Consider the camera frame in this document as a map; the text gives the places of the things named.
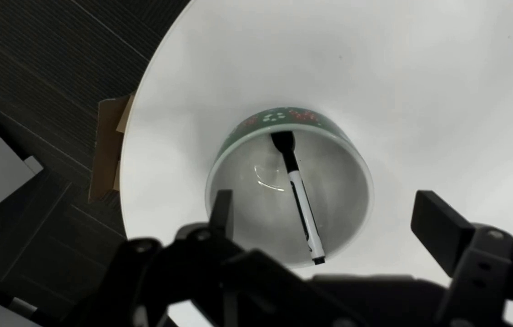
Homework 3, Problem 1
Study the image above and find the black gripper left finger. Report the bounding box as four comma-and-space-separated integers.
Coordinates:
174, 189, 243, 257

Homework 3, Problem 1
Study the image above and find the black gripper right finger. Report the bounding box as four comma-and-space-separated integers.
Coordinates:
409, 189, 513, 327

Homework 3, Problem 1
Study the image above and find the black marker pen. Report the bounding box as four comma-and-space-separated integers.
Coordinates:
269, 130, 327, 268

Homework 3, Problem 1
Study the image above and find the white green ceramic mug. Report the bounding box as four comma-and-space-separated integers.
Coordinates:
205, 106, 373, 269

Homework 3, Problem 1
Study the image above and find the round white table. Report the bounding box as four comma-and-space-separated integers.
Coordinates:
118, 0, 513, 327

